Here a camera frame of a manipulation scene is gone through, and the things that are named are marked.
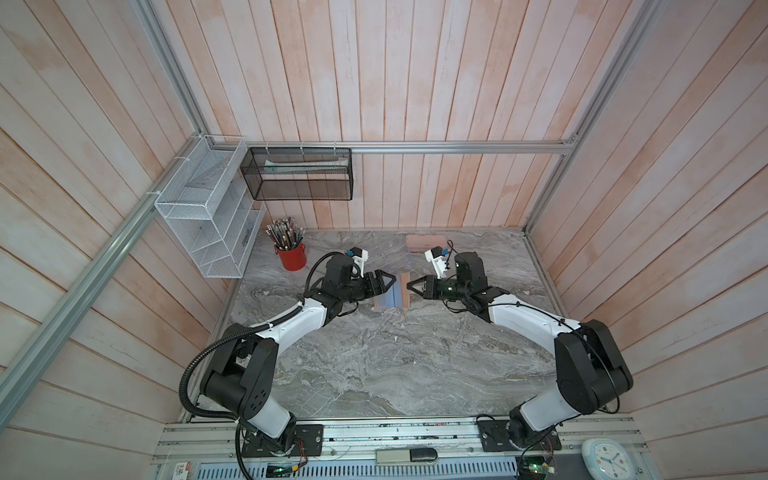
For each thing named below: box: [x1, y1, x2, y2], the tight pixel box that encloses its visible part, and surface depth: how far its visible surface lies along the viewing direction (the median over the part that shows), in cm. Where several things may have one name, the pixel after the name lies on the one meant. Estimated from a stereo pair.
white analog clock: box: [581, 438, 635, 480], surface depth 70 cm
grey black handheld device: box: [375, 448, 438, 464], surface depth 69 cm
